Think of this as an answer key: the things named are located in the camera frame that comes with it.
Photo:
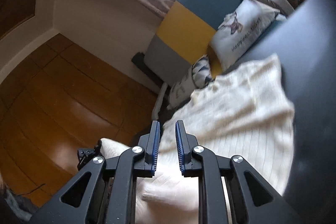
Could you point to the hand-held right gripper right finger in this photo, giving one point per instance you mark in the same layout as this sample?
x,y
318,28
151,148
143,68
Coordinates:
x,y
180,150

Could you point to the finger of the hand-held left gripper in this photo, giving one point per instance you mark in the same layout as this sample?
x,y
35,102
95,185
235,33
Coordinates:
x,y
85,157

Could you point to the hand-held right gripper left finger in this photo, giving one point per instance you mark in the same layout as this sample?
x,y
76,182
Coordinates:
x,y
155,150

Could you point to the white knit sweater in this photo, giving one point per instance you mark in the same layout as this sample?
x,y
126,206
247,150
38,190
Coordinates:
x,y
236,108

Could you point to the triangle pattern pillow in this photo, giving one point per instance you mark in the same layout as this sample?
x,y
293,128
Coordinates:
x,y
199,71

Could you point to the black upright board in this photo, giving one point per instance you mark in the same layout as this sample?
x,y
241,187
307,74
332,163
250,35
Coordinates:
x,y
143,64

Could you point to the grey yellow blue sofa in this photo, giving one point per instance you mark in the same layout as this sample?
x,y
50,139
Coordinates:
x,y
183,19

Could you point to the deer print pillow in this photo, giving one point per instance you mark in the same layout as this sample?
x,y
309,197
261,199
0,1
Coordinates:
x,y
244,27

